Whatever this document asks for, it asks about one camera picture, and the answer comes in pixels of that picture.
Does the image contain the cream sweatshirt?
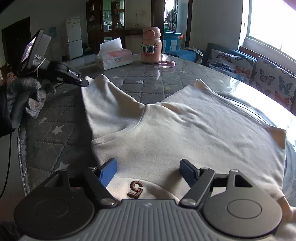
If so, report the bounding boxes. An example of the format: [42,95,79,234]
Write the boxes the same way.
[81,74,296,223]

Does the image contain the grey gloved left hand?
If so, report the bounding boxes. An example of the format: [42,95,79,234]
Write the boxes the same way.
[6,77,56,119]

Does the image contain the white refrigerator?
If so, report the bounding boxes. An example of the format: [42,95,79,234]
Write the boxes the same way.
[66,16,83,60]

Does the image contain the white tissue box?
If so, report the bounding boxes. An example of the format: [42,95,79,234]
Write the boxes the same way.
[95,38,132,70]

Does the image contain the grey quilted star tablecloth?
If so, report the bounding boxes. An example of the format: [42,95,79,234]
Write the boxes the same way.
[18,54,295,201]

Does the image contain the dark wooden cabinet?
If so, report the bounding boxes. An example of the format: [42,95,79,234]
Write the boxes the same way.
[86,0,142,54]

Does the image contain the pink cartoon water bottle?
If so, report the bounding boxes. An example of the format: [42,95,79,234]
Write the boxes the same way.
[141,27,162,64]

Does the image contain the blue storage box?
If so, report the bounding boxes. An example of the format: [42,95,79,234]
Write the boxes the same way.
[163,32,184,54]

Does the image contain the butterfly cushion left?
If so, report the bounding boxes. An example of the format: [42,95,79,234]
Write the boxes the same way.
[206,49,255,84]

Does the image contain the butterfly cushion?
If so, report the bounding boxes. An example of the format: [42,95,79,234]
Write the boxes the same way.
[206,49,255,84]
[250,57,295,111]

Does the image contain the butterfly cushion right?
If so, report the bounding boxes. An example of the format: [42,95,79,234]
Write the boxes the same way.
[250,57,295,111]

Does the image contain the pink bottle strap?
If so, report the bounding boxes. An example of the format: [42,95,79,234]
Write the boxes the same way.
[157,60,176,68]

